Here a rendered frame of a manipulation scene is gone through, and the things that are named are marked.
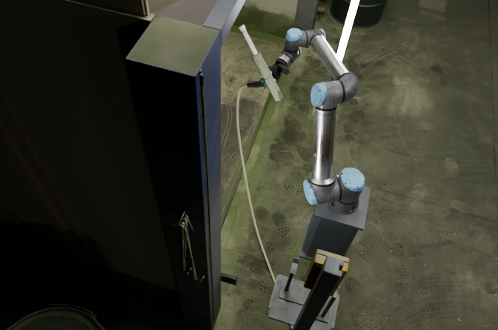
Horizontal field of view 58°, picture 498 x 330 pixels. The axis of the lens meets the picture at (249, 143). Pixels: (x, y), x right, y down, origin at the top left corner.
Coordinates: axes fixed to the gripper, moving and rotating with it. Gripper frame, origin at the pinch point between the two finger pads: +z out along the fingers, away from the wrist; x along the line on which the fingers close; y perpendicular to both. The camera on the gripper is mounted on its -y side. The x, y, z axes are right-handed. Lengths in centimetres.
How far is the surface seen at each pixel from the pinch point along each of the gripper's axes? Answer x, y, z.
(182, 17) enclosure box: 59, -5, 32
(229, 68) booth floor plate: -33, 140, -94
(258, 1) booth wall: 2, 124, -152
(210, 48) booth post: 68, -96, 97
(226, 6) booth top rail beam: 72, -91, 81
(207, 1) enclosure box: 58, -5, 13
